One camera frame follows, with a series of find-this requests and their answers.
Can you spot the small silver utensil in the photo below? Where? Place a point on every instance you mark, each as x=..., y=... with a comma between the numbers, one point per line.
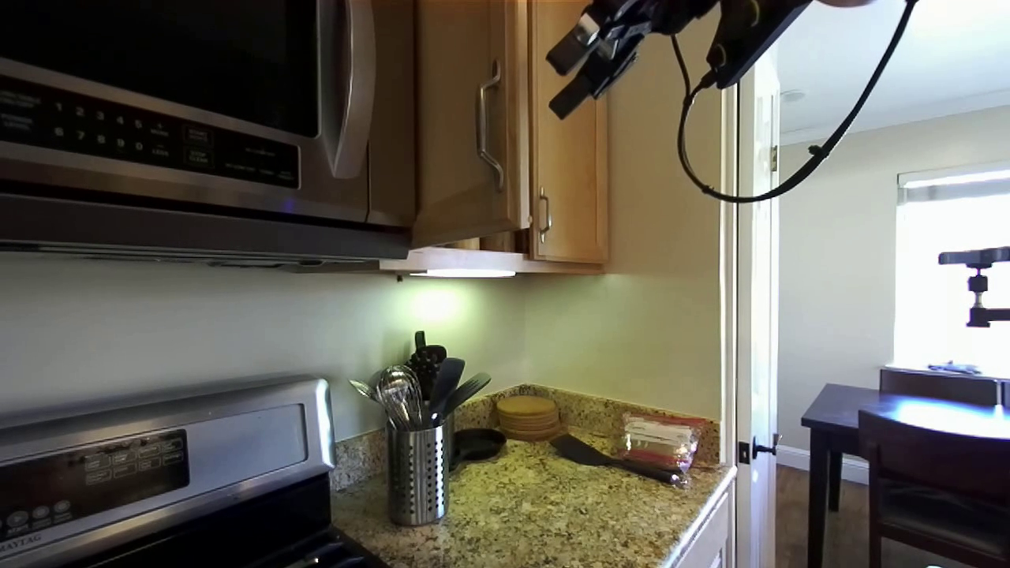
x=364, y=393

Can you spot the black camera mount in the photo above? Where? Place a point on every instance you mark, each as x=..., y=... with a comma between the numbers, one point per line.
x=979, y=256

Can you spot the stainless steel microwave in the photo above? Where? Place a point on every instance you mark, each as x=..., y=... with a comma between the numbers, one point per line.
x=158, y=65

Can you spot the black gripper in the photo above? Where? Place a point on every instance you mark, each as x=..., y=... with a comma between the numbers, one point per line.
x=641, y=24

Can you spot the metal utensil holder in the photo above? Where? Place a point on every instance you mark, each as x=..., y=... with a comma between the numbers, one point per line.
x=416, y=476

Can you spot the small black dish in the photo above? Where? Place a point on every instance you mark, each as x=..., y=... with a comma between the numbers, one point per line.
x=476, y=442

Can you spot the white room door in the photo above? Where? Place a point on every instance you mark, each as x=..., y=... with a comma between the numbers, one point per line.
x=758, y=316

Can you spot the white door frame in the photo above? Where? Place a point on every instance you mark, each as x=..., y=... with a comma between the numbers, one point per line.
x=726, y=316

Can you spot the white lower cabinet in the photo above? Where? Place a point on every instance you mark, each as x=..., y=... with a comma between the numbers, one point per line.
x=714, y=537

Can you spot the under-cabinet light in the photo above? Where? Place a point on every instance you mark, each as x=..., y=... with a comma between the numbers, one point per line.
x=452, y=262

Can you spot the metal whisk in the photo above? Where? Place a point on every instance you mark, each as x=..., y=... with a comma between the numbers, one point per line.
x=397, y=400

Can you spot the black slotted turner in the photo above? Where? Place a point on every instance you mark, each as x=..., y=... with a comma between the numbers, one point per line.
x=447, y=380

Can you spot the black rounded kitchen utensil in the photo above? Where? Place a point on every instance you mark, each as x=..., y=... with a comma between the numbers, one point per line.
x=425, y=357

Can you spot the stack of wooden coasters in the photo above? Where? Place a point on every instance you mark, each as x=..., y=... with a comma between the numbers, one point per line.
x=525, y=416

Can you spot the window with white blind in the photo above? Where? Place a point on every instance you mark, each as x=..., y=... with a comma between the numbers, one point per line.
x=950, y=272

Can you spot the stainless steel stove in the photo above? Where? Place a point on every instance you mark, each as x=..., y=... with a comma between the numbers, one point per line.
x=158, y=454

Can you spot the dark wooden table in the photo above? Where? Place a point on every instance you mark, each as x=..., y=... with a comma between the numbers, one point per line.
x=841, y=406

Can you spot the wooden upper cabinet body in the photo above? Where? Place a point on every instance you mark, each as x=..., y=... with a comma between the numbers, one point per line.
x=573, y=179

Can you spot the black slim kitchen utensil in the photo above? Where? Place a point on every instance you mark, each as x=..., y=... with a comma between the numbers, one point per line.
x=462, y=397

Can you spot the wooden cabinet door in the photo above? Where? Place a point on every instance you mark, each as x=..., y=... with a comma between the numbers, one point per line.
x=452, y=127

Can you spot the black flat spatula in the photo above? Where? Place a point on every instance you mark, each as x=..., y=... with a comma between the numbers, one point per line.
x=577, y=449

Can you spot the dark wooden chair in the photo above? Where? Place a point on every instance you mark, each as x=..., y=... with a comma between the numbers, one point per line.
x=935, y=388
x=927, y=462

